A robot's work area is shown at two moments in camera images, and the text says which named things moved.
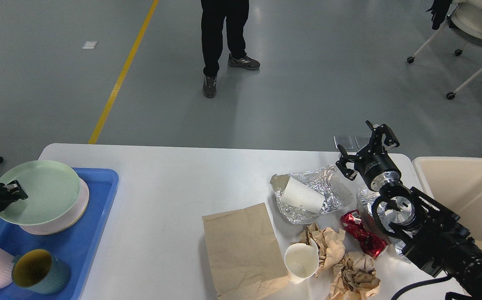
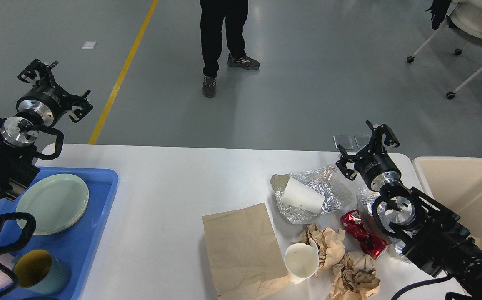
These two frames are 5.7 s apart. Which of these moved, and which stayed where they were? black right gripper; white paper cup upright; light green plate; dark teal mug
Moved: light green plate
Stayed: black right gripper; dark teal mug; white paper cup upright
